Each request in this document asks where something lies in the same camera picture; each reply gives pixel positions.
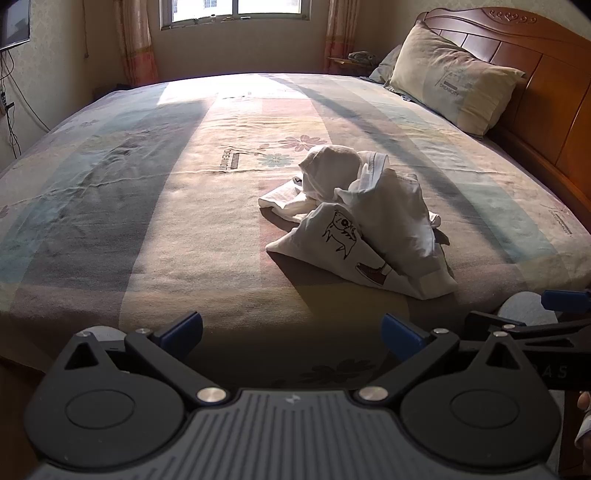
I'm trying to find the wooden bed headboard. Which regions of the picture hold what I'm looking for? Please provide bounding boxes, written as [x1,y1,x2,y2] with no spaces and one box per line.
[416,7,591,222]

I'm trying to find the beige printed pillow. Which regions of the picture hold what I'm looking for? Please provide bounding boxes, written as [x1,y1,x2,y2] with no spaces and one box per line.
[383,21,527,137]

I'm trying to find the black wall television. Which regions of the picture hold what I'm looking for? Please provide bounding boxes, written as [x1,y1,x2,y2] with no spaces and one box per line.
[0,0,32,51]

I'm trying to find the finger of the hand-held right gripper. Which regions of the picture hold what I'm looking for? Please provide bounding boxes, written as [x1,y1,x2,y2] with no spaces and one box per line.
[464,311,591,349]
[541,290,591,312]

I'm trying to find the black television cables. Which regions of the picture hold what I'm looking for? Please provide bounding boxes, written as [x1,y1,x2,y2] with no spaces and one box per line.
[0,48,51,160]

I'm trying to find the white printed T-shirt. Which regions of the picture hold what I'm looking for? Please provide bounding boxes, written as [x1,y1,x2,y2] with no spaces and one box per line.
[257,144,459,302]

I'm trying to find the blue-grey pillow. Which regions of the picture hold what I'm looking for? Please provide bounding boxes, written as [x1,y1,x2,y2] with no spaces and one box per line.
[367,44,402,85]

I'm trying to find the wooden nightstand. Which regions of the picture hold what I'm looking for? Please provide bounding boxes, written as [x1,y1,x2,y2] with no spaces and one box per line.
[325,55,384,77]

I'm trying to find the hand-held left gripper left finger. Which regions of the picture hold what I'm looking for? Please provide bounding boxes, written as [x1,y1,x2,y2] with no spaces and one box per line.
[51,311,230,409]

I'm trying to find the pink striped curtain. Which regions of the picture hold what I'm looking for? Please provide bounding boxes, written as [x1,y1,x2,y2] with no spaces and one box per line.
[115,0,160,86]
[323,0,358,75]

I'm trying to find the patchwork bed sheet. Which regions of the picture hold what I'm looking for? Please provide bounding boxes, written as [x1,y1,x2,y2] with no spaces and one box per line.
[0,71,591,388]

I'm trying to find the sliding window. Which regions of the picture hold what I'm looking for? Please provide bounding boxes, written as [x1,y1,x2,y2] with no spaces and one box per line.
[159,0,324,31]

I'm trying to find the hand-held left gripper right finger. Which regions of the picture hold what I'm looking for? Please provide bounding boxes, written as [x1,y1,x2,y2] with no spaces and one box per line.
[353,314,532,409]

